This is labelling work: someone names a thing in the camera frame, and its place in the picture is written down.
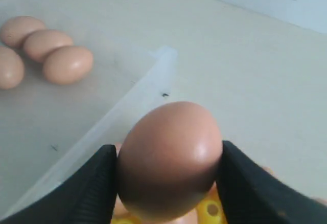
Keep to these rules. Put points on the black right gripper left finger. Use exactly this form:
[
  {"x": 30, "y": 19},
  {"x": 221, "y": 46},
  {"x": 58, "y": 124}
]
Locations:
[{"x": 88, "y": 196}]

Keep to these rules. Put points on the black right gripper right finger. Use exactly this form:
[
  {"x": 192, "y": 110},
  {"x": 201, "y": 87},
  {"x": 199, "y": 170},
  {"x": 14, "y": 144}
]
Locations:
[{"x": 249, "y": 194}]

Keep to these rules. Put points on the brown egg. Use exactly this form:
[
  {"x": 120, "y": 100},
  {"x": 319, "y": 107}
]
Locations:
[
  {"x": 119, "y": 208},
  {"x": 12, "y": 68},
  {"x": 168, "y": 161},
  {"x": 16, "y": 29},
  {"x": 267, "y": 169},
  {"x": 68, "y": 64},
  {"x": 41, "y": 43}
]

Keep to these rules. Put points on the yellow plastic egg tray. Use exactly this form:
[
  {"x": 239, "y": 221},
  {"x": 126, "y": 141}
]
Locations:
[{"x": 208, "y": 211}]

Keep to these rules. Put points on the clear plastic bin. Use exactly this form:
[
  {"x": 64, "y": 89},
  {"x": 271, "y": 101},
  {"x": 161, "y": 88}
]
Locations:
[{"x": 49, "y": 131}]

